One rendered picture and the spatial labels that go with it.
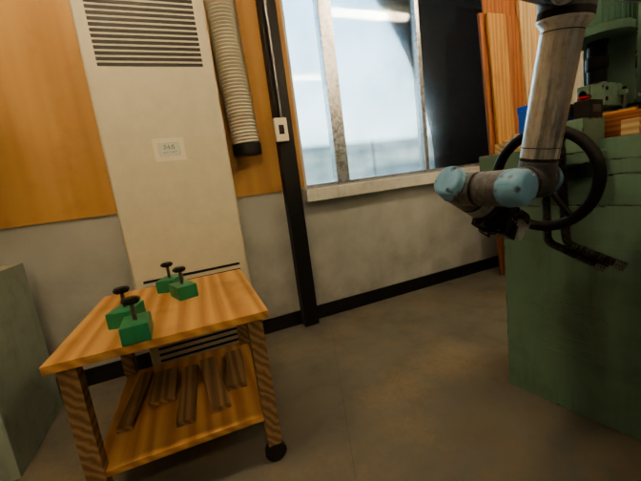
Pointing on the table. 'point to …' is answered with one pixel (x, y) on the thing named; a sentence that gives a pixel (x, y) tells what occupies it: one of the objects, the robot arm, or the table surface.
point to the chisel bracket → (608, 91)
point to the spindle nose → (597, 61)
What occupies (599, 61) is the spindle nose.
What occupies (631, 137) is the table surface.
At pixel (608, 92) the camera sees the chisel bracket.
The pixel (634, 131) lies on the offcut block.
